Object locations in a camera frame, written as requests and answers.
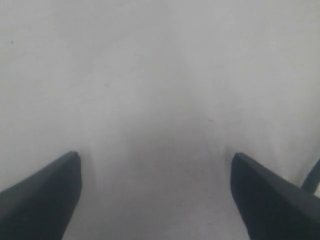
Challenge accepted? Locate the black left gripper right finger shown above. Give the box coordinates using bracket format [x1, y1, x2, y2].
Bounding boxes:
[230, 153, 320, 240]

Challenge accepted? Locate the black cable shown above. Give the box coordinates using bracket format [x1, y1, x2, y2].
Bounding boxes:
[301, 157, 320, 194]

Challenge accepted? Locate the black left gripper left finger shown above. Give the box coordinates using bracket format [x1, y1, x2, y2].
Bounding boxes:
[0, 151, 82, 240]

